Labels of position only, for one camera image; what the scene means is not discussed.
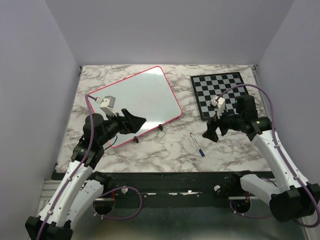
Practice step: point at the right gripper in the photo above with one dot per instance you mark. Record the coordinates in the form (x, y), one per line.
(212, 124)

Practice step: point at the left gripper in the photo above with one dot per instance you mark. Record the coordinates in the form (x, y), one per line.
(136, 122)

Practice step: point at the blue whiteboard marker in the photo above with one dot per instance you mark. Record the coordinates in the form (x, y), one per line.
(197, 145)

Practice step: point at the pink framed whiteboard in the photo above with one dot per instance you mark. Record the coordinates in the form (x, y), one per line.
(146, 94)

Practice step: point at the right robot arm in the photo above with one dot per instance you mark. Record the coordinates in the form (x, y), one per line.
(292, 196)

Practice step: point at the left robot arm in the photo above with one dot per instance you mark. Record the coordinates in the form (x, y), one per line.
(80, 185)

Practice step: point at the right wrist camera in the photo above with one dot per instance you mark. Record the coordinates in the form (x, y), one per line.
(219, 104)

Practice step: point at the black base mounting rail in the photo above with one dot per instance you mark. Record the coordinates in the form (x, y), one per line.
(136, 190)

